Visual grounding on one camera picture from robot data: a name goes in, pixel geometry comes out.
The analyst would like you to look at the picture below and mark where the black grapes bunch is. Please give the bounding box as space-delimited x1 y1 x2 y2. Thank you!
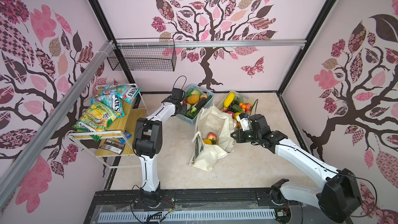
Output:
230 100 240 107

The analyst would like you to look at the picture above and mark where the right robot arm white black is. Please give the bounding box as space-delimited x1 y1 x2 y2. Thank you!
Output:
231 121 362 223

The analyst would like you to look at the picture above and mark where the green plastic basket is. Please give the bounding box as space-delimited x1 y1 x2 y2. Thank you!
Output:
217 91 258 120

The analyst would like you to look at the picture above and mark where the white wooden shelf rack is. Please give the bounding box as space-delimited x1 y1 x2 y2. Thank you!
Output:
68 93 148 169

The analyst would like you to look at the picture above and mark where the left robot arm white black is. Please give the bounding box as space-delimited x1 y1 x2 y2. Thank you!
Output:
133 101 187 193

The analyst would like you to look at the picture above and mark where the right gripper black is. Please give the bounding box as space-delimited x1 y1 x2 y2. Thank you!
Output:
229 128 260 143

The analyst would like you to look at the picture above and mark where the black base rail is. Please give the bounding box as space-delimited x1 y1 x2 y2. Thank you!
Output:
83 186 353 224

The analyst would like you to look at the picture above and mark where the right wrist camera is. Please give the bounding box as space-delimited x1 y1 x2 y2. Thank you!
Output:
235 113 251 131

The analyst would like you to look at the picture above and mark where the fox's candy bag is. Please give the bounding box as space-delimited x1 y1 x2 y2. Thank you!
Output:
101 83 141 104
90 94 125 118

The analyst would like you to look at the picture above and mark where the blue snack packet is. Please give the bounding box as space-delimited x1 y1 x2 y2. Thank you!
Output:
118 130 133 144

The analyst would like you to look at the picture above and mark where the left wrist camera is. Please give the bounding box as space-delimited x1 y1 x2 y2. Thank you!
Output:
171 88 185 102

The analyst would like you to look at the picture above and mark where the cream canvas grocery tote bag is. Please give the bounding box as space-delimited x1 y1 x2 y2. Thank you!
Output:
189 105 236 172

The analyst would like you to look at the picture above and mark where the green yellow snack bag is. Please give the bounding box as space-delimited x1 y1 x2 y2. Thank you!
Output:
73 100 121 132

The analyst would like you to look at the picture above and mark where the Fox's candy bag upper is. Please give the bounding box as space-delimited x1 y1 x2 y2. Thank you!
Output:
101 83 141 104

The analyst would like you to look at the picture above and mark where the green cabbage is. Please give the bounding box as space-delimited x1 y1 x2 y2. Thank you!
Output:
191 89 202 96

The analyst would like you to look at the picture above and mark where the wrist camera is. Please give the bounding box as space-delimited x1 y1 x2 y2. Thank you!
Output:
171 88 185 102
235 113 251 131

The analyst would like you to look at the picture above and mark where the purple eggplant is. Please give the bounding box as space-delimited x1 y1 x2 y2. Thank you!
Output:
191 98 207 113

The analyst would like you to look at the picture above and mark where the black wire wall basket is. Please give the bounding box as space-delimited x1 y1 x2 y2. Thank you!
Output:
107 37 177 72

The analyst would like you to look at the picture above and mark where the blue plastic basket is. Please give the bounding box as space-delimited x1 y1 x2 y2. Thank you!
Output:
176 84 214 125

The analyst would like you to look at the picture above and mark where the red peach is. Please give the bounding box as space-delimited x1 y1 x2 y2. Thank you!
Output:
245 103 252 111

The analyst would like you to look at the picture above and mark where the white slotted cable duct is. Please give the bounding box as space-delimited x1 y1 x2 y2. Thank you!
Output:
96 209 276 224

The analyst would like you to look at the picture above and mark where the wrinkled yellow orange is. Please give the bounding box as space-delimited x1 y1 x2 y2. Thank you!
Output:
203 139 212 145

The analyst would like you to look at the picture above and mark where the yellow corn cob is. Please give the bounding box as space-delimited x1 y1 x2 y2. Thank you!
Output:
223 92 235 108

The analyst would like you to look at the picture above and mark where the Fox's candy bag lower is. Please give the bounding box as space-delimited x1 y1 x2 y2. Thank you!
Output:
90 94 125 118

